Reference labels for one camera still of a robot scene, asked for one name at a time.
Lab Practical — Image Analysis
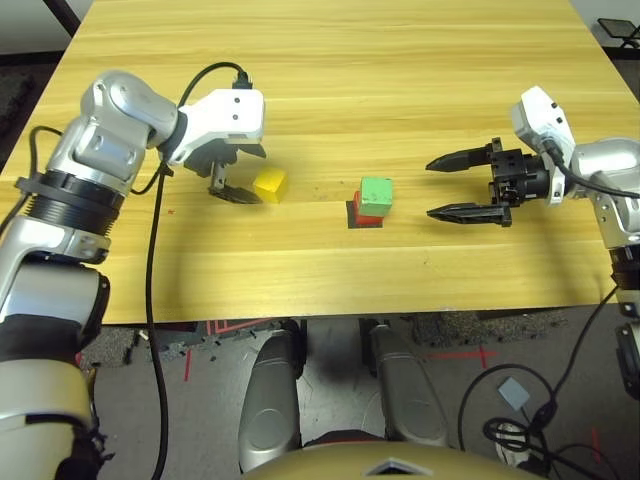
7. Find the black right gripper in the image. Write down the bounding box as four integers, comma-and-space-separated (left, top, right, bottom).
425, 137, 556, 229

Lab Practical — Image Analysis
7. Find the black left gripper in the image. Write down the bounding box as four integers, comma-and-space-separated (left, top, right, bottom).
183, 142, 268, 205

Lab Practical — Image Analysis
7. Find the yellow wooden block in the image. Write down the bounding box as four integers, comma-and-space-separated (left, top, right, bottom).
252, 168, 290, 205

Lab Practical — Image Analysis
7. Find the green wooden block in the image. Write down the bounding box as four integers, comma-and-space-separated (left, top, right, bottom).
358, 176, 395, 218

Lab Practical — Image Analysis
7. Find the red wooden block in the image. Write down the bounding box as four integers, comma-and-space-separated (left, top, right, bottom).
352, 191, 386, 226

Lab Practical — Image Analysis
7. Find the black square marker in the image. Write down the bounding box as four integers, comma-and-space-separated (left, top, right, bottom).
345, 200, 385, 230

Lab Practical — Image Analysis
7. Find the black mat with red lines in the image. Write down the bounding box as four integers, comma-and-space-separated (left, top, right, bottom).
202, 315, 290, 351

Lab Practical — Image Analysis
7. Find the red tape cross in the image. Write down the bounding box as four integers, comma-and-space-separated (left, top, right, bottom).
427, 343, 500, 370

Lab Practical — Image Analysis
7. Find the grey card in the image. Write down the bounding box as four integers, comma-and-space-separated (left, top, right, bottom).
497, 377, 531, 409

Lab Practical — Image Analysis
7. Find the black stand with plate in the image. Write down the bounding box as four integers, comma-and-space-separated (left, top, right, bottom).
597, 18, 640, 50

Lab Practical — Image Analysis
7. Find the grey right robot leg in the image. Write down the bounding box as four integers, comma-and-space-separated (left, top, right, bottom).
367, 322, 449, 449

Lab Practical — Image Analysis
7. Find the grey robot leg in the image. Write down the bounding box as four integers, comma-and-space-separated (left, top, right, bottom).
238, 327, 305, 474
367, 322, 449, 449

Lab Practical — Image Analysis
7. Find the grey left robot leg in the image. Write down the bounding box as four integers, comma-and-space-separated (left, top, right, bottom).
238, 327, 305, 474

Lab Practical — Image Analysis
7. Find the black floor mat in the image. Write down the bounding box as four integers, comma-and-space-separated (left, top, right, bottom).
0, 62, 64, 171

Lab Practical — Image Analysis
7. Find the black metal bar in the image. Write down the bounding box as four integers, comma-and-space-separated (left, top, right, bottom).
42, 0, 84, 39

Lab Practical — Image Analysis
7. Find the white sneaker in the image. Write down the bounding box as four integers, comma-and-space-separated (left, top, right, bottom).
494, 422, 531, 461

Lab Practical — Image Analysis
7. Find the gold robot torso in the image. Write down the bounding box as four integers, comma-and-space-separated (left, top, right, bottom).
239, 442, 506, 480

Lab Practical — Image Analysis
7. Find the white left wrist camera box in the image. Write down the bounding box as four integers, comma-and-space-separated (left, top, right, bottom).
162, 88, 265, 166

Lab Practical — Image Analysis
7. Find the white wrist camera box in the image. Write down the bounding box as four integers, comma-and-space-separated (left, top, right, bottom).
509, 85, 576, 207
162, 88, 265, 166

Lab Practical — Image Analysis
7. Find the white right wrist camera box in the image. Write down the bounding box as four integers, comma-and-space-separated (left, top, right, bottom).
509, 85, 576, 207

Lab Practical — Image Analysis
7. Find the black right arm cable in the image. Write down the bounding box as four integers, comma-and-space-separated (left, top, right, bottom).
457, 139, 640, 480

